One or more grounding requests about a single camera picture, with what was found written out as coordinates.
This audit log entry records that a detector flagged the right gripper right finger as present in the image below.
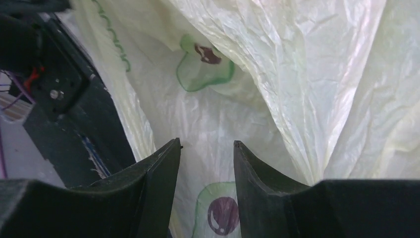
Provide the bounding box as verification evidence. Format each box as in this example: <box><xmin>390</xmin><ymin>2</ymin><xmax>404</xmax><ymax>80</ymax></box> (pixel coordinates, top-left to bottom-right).
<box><xmin>234</xmin><ymin>141</ymin><xmax>420</xmax><ymax>238</ymax></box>

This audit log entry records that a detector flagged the green avocado print plastic bag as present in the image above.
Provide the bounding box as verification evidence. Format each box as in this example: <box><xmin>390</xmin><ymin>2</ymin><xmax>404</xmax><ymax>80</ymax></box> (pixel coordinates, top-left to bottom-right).
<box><xmin>59</xmin><ymin>0</ymin><xmax>420</xmax><ymax>238</ymax></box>

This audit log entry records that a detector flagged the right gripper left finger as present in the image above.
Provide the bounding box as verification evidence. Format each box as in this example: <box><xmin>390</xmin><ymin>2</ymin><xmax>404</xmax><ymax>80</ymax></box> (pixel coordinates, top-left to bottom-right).
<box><xmin>0</xmin><ymin>138</ymin><xmax>181</xmax><ymax>238</ymax></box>

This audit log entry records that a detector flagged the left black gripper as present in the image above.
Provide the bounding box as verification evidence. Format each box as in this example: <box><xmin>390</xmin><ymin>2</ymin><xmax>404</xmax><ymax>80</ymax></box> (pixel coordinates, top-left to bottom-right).
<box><xmin>0</xmin><ymin>0</ymin><xmax>135</xmax><ymax>187</ymax></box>

